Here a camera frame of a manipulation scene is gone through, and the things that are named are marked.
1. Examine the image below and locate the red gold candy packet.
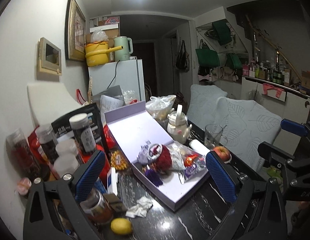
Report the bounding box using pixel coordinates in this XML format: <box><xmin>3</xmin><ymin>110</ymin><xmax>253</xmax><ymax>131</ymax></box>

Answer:
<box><xmin>184</xmin><ymin>153</ymin><xmax>199</xmax><ymax>167</ymax></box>

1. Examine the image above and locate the red fluffy soft object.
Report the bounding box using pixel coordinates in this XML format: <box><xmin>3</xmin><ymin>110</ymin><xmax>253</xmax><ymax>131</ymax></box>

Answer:
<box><xmin>153</xmin><ymin>145</ymin><xmax>172</xmax><ymax>172</ymax></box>

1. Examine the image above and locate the purple embroidered drawstring pouch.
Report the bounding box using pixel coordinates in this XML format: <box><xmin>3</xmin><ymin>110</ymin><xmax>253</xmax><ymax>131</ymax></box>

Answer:
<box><xmin>136</xmin><ymin>142</ymin><xmax>166</xmax><ymax>188</ymax></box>

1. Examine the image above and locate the clear plastic bag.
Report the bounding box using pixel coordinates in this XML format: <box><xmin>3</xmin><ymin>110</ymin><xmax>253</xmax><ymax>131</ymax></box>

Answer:
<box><xmin>167</xmin><ymin>141</ymin><xmax>197</xmax><ymax>171</ymax></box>

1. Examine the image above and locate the orange contents plastic jar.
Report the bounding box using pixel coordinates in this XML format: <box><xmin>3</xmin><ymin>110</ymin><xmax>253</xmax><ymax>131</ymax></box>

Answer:
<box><xmin>80</xmin><ymin>188</ymin><xmax>113</xmax><ymax>225</ymax></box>

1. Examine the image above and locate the red canister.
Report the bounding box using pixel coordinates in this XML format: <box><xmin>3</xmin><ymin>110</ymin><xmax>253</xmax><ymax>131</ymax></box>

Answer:
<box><xmin>80</xmin><ymin>144</ymin><xmax>111</xmax><ymax>186</ymax></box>

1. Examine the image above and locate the small blue white carton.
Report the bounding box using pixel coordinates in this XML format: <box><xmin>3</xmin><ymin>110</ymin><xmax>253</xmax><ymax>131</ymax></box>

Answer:
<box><xmin>106</xmin><ymin>167</ymin><xmax>118</xmax><ymax>196</ymax></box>

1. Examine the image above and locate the light blue leaf cushion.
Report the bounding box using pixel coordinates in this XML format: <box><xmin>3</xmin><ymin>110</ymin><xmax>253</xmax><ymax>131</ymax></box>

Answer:
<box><xmin>187</xmin><ymin>85</ymin><xmax>282</xmax><ymax>172</ymax></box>

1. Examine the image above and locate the red apple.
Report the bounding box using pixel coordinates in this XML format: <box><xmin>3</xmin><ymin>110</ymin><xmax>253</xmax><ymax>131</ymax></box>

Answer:
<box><xmin>213</xmin><ymin>146</ymin><xmax>231</xmax><ymax>162</ymax></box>

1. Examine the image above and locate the purple snack packet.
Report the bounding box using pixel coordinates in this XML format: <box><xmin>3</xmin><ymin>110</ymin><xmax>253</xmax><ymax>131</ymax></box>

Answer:
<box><xmin>179</xmin><ymin>157</ymin><xmax>207</xmax><ymax>184</ymax></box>

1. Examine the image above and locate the dark jar white lid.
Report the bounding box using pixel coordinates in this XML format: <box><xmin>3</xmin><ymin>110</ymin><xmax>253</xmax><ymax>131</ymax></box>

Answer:
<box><xmin>69</xmin><ymin>113</ymin><xmax>96</xmax><ymax>155</ymax></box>

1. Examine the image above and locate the waffle snack packet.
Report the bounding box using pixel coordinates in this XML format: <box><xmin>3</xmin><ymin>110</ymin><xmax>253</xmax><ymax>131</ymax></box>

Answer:
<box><xmin>111</xmin><ymin>150</ymin><xmax>128</xmax><ymax>171</ymax></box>

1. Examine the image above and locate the clear drinking glass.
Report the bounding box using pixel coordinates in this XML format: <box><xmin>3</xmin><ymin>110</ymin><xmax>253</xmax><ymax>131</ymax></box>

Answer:
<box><xmin>204</xmin><ymin>124</ymin><xmax>228</xmax><ymax>150</ymax></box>

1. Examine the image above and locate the yellow lemon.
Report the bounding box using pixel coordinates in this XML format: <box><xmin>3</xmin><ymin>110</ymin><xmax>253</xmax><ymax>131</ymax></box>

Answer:
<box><xmin>111</xmin><ymin>218</ymin><xmax>133</xmax><ymax>236</ymax></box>

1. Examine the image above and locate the white crumpled tissue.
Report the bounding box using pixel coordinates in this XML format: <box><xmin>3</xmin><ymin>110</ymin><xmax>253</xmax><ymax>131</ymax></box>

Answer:
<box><xmin>125</xmin><ymin>196</ymin><xmax>153</xmax><ymax>218</ymax></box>

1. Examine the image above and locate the open lavender gift box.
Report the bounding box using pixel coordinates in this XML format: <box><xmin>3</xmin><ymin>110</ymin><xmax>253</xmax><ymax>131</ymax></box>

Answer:
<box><xmin>105</xmin><ymin>101</ymin><xmax>209</xmax><ymax>211</ymax></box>

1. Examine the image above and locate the white ceramic teapot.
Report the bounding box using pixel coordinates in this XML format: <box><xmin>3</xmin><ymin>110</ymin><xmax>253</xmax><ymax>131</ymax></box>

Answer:
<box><xmin>167</xmin><ymin>104</ymin><xmax>192</xmax><ymax>144</ymax></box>

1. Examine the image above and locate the white plastic bag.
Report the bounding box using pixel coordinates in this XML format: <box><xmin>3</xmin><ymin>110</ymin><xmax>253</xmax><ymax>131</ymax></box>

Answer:
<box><xmin>145</xmin><ymin>95</ymin><xmax>176</xmax><ymax>121</ymax></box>

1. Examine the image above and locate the green tote bag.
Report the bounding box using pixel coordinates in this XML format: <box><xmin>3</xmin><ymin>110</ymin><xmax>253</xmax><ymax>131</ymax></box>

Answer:
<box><xmin>196</xmin><ymin>39</ymin><xmax>220</xmax><ymax>68</ymax></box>

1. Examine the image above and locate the white mini fridge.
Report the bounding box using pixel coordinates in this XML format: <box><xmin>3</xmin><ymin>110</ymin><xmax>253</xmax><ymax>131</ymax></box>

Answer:
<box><xmin>88</xmin><ymin>60</ymin><xmax>145</xmax><ymax>101</ymax></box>

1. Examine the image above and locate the yellow pot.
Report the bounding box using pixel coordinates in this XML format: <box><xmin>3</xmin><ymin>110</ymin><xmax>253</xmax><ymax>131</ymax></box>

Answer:
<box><xmin>84</xmin><ymin>41</ymin><xmax>121</xmax><ymax>67</ymax></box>

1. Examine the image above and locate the green electric kettle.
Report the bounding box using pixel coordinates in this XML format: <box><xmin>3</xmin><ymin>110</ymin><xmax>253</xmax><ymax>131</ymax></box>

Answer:
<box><xmin>114</xmin><ymin>36</ymin><xmax>133</xmax><ymax>61</ymax></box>

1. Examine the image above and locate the gold framed picture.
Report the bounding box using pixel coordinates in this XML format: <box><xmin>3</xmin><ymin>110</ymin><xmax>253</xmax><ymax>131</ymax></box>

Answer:
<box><xmin>65</xmin><ymin>0</ymin><xmax>86</xmax><ymax>61</ymax></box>

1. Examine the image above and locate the small beige wall frame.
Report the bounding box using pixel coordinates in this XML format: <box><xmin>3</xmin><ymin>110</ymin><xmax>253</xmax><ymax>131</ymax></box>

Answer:
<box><xmin>38</xmin><ymin>37</ymin><xmax>62</xmax><ymax>76</ymax></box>

